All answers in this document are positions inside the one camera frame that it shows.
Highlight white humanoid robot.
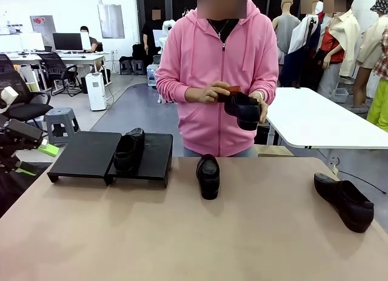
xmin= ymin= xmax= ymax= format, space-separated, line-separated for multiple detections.
xmin=153 ymin=19 xmax=174 ymax=56

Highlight brown wooden shoe brush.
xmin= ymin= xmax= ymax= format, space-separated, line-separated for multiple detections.
xmin=216 ymin=85 xmax=242 ymax=104

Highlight black mesh office chair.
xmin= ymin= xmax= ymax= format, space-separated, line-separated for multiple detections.
xmin=0 ymin=54 xmax=54 ymax=142

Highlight thin black floor cable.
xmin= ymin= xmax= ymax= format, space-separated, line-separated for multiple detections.
xmin=338 ymin=170 xmax=388 ymax=193

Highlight clear equipment cart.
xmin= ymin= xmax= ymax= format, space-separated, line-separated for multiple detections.
xmin=147 ymin=64 xmax=160 ymax=87

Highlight white computer monitor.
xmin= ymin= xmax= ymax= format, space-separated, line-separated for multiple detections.
xmin=19 ymin=32 xmax=45 ymax=51

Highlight grey plastic stool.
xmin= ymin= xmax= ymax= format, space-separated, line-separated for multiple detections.
xmin=44 ymin=107 xmax=80 ymax=147

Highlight mannequin with grey top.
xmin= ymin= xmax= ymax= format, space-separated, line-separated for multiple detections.
xmin=272 ymin=0 xmax=301 ymax=65

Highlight person's left hand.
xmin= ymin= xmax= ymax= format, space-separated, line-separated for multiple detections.
xmin=249 ymin=91 xmax=269 ymax=124

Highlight white folding table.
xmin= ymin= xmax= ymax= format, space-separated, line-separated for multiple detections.
xmin=266 ymin=87 xmax=388 ymax=150

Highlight black leather dress shoe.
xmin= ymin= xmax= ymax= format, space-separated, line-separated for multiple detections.
xmin=113 ymin=127 xmax=146 ymax=173
xmin=313 ymin=172 xmax=375 ymax=234

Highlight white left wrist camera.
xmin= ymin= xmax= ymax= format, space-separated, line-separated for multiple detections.
xmin=0 ymin=86 xmax=19 ymax=110

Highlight person in black clothes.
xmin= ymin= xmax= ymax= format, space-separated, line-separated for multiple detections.
xmin=142 ymin=8 xmax=164 ymax=67

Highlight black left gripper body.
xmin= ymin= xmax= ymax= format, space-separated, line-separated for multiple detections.
xmin=0 ymin=121 xmax=24 ymax=176

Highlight person's right hand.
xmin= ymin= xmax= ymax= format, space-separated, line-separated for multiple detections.
xmin=199 ymin=81 xmax=234 ymax=104

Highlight black computer monitor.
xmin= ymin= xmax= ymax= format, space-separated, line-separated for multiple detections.
xmin=52 ymin=33 xmax=84 ymax=51

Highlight white dehumidifier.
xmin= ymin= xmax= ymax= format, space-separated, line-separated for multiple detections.
xmin=85 ymin=72 xmax=107 ymax=111

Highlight mannequin with white navy jacket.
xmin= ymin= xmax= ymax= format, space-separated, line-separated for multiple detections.
xmin=287 ymin=0 xmax=322 ymax=88

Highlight person in brown shirt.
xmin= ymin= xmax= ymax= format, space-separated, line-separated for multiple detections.
xmin=79 ymin=25 xmax=104 ymax=53

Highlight black shoe stand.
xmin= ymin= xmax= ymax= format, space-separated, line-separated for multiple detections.
xmin=47 ymin=131 xmax=123 ymax=187
xmin=108 ymin=133 xmax=173 ymax=188

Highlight mannequin beige coat bucket hat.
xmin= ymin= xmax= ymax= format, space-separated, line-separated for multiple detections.
xmin=353 ymin=0 xmax=388 ymax=112

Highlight person's right forearm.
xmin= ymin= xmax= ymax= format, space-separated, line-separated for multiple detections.
xmin=156 ymin=71 xmax=202 ymax=103

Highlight grey storage bin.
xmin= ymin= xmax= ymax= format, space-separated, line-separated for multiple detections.
xmin=330 ymin=87 xmax=349 ymax=104

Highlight white office desk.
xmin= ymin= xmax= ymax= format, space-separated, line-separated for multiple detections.
xmin=5 ymin=51 xmax=107 ymax=91

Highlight mannequin red top cream jacket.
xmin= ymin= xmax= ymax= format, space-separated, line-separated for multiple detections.
xmin=315 ymin=0 xmax=361 ymax=100

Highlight silver wall panel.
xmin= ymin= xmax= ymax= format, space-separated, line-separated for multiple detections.
xmin=97 ymin=4 xmax=125 ymax=39

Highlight person in pink hoodie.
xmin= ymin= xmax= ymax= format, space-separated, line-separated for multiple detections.
xmin=155 ymin=0 xmax=279 ymax=157

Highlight small black stool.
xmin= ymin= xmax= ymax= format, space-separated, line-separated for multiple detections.
xmin=132 ymin=59 xmax=145 ymax=76
xmin=119 ymin=58 xmax=133 ymax=75

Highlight brown cardboard box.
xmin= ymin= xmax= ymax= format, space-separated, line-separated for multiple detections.
xmin=257 ymin=144 xmax=296 ymax=157

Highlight person's left forearm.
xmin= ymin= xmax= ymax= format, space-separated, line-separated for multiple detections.
xmin=253 ymin=59 xmax=279 ymax=96

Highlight chunky black leather loafer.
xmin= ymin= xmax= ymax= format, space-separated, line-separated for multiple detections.
xmin=196 ymin=153 xmax=221 ymax=200
xmin=224 ymin=92 xmax=262 ymax=131

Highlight mannequin plaid shirt green trousers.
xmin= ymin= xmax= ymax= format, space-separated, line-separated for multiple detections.
xmin=366 ymin=26 xmax=388 ymax=132

